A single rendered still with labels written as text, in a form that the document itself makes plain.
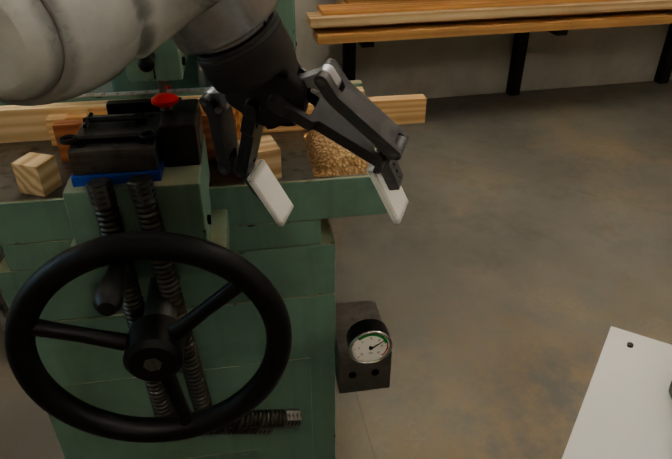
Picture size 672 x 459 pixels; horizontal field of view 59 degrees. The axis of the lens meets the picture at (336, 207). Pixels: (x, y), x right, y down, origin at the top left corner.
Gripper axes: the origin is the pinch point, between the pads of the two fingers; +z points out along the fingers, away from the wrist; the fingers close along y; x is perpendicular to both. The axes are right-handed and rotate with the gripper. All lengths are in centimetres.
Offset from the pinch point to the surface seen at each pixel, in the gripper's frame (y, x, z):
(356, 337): 10.2, -1.6, 27.1
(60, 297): 41.7, 9.7, 5.1
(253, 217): 18.4, -5.8, 7.1
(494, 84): 73, -260, 161
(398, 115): 7.6, -31.4, 12.2
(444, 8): 68, -213, 84
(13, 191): 40.7, 4.3, -9.2
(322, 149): 11.0, -15.9, 5.0
